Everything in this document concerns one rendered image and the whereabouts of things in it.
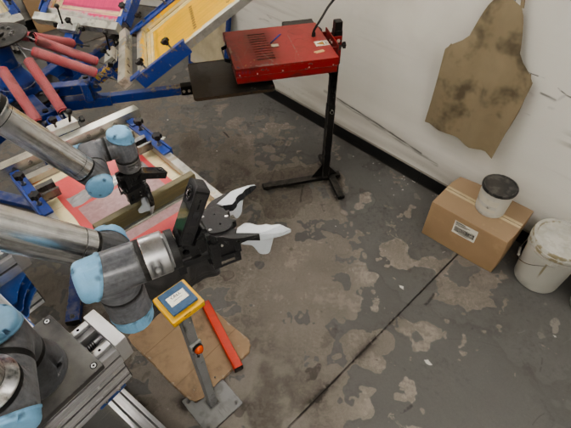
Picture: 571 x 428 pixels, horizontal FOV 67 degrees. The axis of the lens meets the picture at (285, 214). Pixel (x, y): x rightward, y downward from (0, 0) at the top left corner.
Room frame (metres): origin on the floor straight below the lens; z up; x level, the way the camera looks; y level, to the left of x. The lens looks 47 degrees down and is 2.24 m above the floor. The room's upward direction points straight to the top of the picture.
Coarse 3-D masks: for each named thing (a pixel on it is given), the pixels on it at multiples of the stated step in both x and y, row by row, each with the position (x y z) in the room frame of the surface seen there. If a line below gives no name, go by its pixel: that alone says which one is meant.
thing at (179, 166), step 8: (136, 136) 1.72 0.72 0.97; (168, 160) 1.51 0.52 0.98; (176, 160) 1.50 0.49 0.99; (40, 168) 1.45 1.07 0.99; (48, 168) 1.45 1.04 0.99; (176, 168) 1.47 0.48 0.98; (184, 168) 1.45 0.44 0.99; (32, 176) 1.40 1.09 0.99; (40, 176) 1.41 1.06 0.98; (48, 176) 1.43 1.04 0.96; (32, 184) 1.38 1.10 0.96; (208, 184) 1.35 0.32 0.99; (216, 192) 1.30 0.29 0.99; (48, 216) 1.17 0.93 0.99; (56, 216) 1.17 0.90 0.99; (232, 216) 1.19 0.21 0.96
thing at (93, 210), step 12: (60, 180) 1.41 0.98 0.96; (72, 180) 1.41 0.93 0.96; (72, 192) 1.34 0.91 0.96; (84, 204) 1.27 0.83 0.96; (96, 204) 1.26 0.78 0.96; (108, 204) 1.26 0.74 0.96; (120, 204) 1.26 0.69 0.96; (84, 216) 1.20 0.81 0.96; (96, 216) 1.20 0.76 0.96; (132, 228) 1.13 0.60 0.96; (144, 228) 1.13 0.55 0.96
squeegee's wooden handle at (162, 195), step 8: (184, 176) 1.23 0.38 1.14; (192, 176) 1.24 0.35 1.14; (168, 184) 1.18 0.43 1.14; (176, 184) 1.19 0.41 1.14; (184, 184) 1.21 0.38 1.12; (152, 192) 1.14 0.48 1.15; (160, 192) 1.14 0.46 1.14; (168, 192) 1.16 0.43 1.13; (176, 192) 1.18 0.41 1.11; (160, 200) 1.13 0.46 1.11; (168, 200) 1.15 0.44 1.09; (128, 208) 1.06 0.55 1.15; (136, 208) 1.07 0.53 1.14; (112, 216) 1.02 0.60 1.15; (120, 216) 1.02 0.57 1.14; (128, 216) 1.04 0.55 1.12; (136, 216) 1.06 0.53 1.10; (144, 216) 1.08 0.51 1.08; (96, 224) 0.98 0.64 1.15; (104, 224) 0.98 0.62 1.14; (120, 224) 1.02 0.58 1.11; (128, 224) 1.04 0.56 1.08
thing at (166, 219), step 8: (112, 160) 1.54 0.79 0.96; (144, 160) 1.54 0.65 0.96; (112, 168) 1.49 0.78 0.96; (152, 184) 1.38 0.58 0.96; (160, 184) 1.38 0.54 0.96; (168, 208) 1.24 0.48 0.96; (176, 208) 1.24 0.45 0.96; (160, 216) 1.20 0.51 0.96; (168, 216) 1.20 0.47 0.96; (176, 216) 1.20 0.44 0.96; (152, 224) 1.15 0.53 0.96; (160, 224) 1.15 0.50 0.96; (168, 224) 1.15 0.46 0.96
